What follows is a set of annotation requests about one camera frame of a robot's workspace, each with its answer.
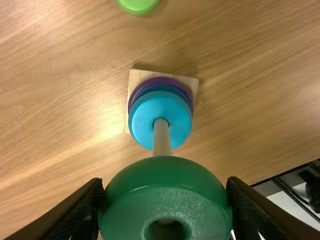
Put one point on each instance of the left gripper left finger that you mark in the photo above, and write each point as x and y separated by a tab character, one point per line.
70	212

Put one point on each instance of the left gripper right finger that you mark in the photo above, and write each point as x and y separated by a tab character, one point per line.
262	220

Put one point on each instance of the wooden peg base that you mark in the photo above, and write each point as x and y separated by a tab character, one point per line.
161	140

